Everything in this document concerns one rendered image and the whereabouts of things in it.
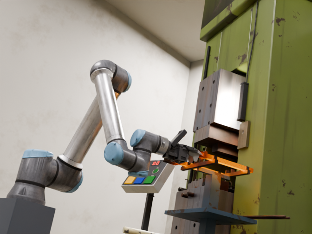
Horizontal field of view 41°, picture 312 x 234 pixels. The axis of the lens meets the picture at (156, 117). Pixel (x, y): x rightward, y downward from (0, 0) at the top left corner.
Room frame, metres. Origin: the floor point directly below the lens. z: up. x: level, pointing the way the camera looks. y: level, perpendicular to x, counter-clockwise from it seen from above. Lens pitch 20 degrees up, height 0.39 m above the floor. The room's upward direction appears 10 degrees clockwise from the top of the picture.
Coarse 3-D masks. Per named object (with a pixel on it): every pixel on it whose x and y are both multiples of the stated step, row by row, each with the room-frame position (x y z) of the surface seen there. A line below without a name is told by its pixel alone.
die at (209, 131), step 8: (208, 128) 2.65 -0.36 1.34; (216, 128) 2.66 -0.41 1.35; (200, 136) 2.75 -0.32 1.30; (208, 136) 2.64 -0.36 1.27; (216, 136) 2.66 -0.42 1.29; (224, 136) 2.68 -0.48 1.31; (232, 136) 2.71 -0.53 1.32; (200, 144) 2.83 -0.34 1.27; (208, 144) 2.80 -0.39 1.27; (232, 144) 2.71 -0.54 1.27
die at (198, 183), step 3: (195, 180) 2.73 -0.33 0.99; (198, 180) 2.70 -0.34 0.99; (201, 180) 2.66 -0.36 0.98; (204, 180) 2.65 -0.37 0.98; (189, 183) 2.81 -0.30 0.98; (192, 183) 2.77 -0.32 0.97; (195, 183) 2.73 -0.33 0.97; (198, 183) 2.69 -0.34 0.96; (201, 183) 2.65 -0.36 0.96; (189, 186) 2.80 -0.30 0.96; (192, 186) 2.76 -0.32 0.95; (195, 186) 2.72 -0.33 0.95; (198, 186) 2.69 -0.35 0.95; (201, 186) 2.65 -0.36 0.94
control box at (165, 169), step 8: (152, 160) 3.23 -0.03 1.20; (160, 160) 3.16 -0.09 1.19; (152, 168) 3.15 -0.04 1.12; (160, 168) 3.09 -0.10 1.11; (168, 168) 3.09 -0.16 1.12; (128, 176) 3.26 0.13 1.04; (160, 176) 3.04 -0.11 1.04; (168, 176) 3.11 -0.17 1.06; (128, 184) 3.19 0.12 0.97; (136, 184) 3.13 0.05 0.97; (144, 184) 3.07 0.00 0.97; (152, 184) 3.01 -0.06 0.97; (160, 184) 3.05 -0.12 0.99; (128, 192) 3.26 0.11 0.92; (136, 192) 3.20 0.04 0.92; (144, 192) 3.14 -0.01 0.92; (152, 192) 3.08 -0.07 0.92
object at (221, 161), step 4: (204, 152) 2.02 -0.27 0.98; (200, 156) 2.02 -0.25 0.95; (204, 156) 2.02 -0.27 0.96; (208, 156) 2.03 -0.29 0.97; (212, 156) 2.04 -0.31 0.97; (220, 160) 2.07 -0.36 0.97; (224, 160) 2.08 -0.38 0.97; (224, 164) 2.10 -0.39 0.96; (228, 164) 2.09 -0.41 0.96; (232, 164) 2.10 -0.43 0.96; (236, 164) 2.11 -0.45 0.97; (240, 164) 2.12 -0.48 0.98; (236, 168) 2.13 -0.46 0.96; (240, 168) 2.12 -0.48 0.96; (244, 168) 2.13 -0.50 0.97; (252, 172) 2.16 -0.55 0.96
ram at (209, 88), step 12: (216, 72) 2.64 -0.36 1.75; (228, 72) 2.62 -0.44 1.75; (204, 84) 2.79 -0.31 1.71; (216, 84) 2.62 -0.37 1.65; (228, 84) 2.62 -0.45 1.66; (204, 96) 2.77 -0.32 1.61; (216, 96) 2.60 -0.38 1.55; (228, 96) 2.63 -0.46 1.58; (204, 108) 2.75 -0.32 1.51; (216, 108) 2.60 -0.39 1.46; (228, 108) 2.63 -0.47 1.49; (204, 120) 2.72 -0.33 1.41; (216, 120) 2.60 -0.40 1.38; (228, 120) 2.63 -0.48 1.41
